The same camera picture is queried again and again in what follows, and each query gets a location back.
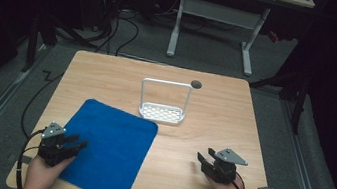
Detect black metal stand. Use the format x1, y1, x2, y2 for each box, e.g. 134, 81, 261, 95
20, 9, 101, 83
243, 53, 317, 136

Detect black floor cables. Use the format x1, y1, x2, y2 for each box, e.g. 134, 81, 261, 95
88, 0, 185, 65

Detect dark round table grommet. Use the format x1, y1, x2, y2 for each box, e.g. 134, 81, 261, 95
190, 79, 204, 90

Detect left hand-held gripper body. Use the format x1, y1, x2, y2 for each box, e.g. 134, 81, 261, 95
35, 119, 77, 171

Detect blue cloth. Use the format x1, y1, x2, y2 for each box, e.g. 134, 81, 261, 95
52, 94, 162, 189

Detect white-legged desk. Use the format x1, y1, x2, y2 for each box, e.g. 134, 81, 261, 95
95, 0, 316, 85

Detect white rack with handle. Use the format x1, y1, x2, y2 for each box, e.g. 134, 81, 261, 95
135, 75, 194, 128

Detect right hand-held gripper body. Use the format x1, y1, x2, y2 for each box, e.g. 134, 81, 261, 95
207, 146, 251, 188

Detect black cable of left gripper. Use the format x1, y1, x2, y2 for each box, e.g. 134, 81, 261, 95
10, 67, 66, 189

